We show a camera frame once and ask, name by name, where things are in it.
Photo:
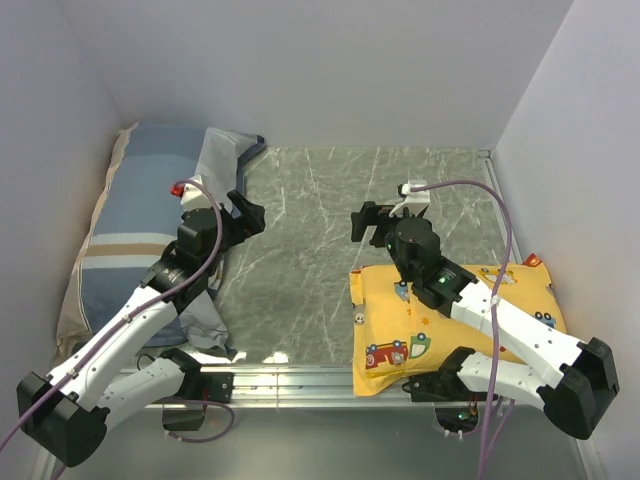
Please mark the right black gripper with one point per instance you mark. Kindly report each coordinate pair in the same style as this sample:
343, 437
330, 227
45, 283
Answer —
374, 215

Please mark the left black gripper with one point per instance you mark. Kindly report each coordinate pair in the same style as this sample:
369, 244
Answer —
251, 214

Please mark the blue striped pillowcase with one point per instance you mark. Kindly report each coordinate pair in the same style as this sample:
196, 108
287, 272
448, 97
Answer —
135, 216

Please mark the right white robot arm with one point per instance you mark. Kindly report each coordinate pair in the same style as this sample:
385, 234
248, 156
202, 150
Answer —
571, 381

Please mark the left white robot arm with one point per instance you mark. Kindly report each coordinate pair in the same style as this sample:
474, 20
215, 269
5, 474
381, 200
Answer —
70, 410

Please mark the yellow cartoon car pillow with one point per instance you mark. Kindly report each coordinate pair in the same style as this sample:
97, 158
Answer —
396, 336

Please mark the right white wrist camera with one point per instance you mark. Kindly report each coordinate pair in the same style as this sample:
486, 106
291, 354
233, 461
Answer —
414, 200

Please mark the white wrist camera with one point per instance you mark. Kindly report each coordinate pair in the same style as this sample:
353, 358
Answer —
414, 200
191, 195

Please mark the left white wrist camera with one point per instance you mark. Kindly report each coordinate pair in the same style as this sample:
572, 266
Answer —
191, 195

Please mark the aluminium mounting rail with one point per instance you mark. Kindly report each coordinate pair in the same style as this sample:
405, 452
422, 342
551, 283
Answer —
290, 386

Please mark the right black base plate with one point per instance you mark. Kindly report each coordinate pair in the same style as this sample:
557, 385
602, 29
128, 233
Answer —
456, 407

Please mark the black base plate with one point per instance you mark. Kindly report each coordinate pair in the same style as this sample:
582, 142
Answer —
456, 407
201, 397

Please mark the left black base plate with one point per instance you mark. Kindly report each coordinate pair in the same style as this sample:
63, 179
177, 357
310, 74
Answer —
201, 397

